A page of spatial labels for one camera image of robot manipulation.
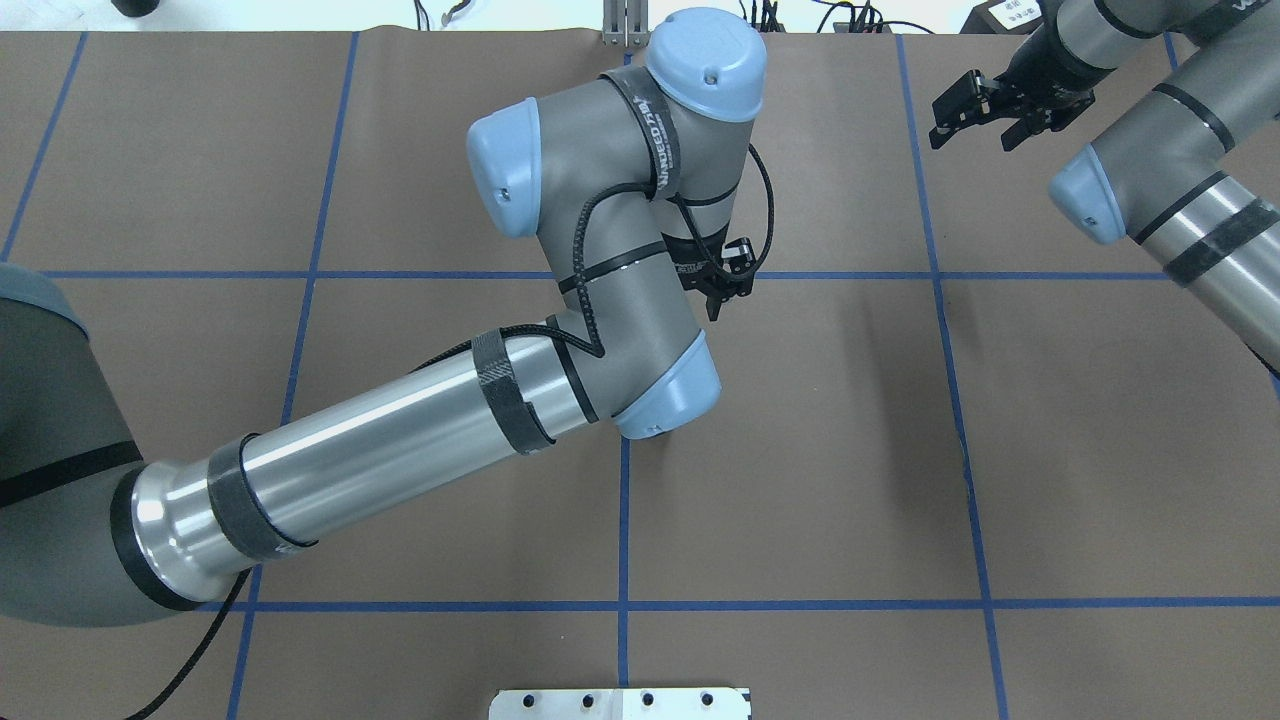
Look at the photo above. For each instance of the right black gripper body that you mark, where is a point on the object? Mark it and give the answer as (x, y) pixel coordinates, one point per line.
(1043, 88)

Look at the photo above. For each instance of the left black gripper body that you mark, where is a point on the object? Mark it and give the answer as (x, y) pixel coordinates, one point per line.
(714, 295)

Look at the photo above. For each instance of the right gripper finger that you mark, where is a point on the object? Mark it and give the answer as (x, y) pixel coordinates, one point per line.
(966, 103)
(1031, 123)

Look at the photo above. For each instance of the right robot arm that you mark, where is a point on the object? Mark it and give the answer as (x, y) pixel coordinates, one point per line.
(1154, 176)

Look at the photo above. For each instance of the black labelled box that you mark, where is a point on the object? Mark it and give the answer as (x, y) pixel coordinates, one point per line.
(1003, 18)

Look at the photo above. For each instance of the aluminium frame post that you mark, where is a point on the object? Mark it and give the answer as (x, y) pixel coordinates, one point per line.
(625, 23)

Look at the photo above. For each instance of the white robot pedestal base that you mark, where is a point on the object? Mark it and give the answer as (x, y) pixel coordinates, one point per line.
(623, 703)

